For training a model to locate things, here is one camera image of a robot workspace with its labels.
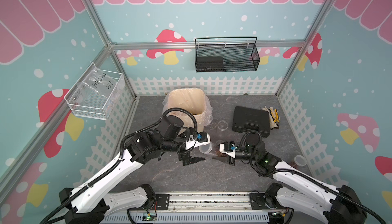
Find clear wire wall basket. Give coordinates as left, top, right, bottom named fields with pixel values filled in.
left=64, top=62, right=126, bottom=121

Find white yellow work gloves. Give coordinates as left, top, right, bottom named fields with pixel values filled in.
left=262, top=106, right=280, bottom=130

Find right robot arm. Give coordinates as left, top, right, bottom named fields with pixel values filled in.
left=216, top=131, right=385, bottom=224

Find clear plastic bin liner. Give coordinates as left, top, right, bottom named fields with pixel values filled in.
left=162, top=89, right=213, bottom=132

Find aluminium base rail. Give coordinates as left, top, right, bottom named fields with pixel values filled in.
left=103, top=188, right=327, bottom=224

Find clear plastic jar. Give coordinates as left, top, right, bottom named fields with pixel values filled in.
left=198, top=142, right=219, bottom=158
left=216, top=121, right=229, bottom=132

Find black box in basket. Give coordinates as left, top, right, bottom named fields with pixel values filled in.
left=195, top=56, right=224, bottom=73

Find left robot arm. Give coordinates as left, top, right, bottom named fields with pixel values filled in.
left=41, top=108, right=210, bottom=224

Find cream trash bin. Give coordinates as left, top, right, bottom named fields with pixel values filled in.
left=167, top=88, right=207, bottom=132

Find plastic bag in basket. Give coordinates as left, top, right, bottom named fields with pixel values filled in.
left=78, top=64, right=125, bottom=118

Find black wire mesh basket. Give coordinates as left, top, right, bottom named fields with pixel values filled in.
left=195, top=36, right=260, bottom=72

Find black plastic case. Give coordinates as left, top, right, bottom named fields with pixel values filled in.
left=232, top=106, right=271, bottom=138

